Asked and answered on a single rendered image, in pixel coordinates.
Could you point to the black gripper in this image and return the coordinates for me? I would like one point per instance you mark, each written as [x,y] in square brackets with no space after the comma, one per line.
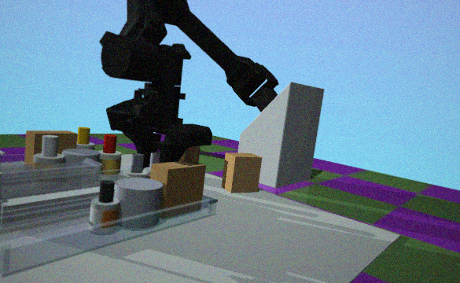
[178,135]

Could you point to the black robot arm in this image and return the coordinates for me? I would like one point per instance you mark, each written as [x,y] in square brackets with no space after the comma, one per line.
[137,55]

